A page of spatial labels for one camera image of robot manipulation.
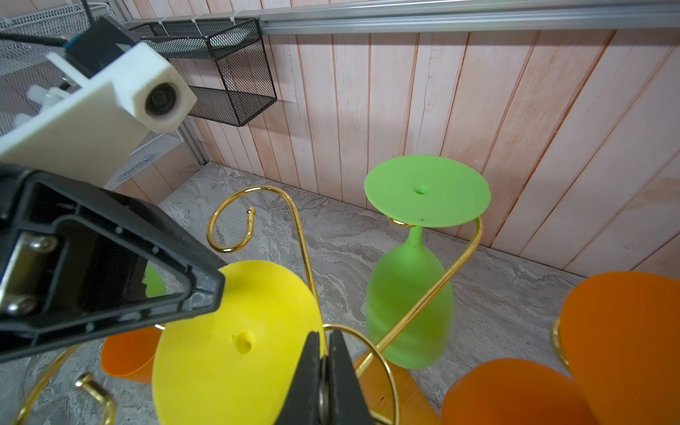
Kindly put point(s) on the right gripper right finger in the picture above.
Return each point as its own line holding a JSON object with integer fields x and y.
{"x": 343, "y": 400}

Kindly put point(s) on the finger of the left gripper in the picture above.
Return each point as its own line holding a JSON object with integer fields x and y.
{"x": 73, "y": 258}

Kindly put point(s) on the green wine glass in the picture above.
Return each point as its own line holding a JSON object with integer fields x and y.
{"x": 153, "y": 282}
{"x": 410, "y": 301}

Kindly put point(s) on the white mesh shelf organizer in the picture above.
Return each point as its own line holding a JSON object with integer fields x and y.
{"x": 24, "y": 65}

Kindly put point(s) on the orange wine glass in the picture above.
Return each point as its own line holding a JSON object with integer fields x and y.
{"x": 130, "y": 356}
{"x": 618, "y": 336}

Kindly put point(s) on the orange wooden rack base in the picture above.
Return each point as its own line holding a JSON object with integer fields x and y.
{"x": 413, "y": 406}

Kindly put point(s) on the black mesh wall basket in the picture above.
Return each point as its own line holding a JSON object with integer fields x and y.
{"x": 239, "y": 85}

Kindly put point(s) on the yellow wine glass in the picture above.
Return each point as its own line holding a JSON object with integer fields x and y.
{"x": 236, "y": 365}

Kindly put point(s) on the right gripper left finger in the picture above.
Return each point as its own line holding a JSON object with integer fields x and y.
{"x": 301, "y": 406}

